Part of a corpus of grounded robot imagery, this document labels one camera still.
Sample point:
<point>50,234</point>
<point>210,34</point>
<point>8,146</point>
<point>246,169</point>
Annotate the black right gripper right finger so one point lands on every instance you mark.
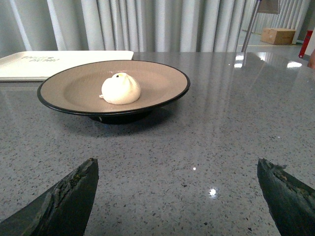
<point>291,203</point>

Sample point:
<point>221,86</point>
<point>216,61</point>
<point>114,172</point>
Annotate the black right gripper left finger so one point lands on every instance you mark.
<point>63,210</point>

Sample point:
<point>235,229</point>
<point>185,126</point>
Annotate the beige plate with black rim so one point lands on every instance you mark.
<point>76,90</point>

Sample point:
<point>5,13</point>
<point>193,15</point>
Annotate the white steamed bun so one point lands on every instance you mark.
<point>120,89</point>

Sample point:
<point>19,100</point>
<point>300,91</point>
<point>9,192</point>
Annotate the white rectangular bear tray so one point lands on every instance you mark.
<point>40,65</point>

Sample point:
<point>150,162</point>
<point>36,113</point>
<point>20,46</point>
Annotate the grey metal stand pole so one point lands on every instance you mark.
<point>250,27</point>

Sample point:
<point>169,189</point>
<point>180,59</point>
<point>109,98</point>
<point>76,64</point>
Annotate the brown cardboard box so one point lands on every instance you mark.
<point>277,36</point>

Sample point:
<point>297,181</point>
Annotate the red fire extinguisher box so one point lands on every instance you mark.
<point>305,43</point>

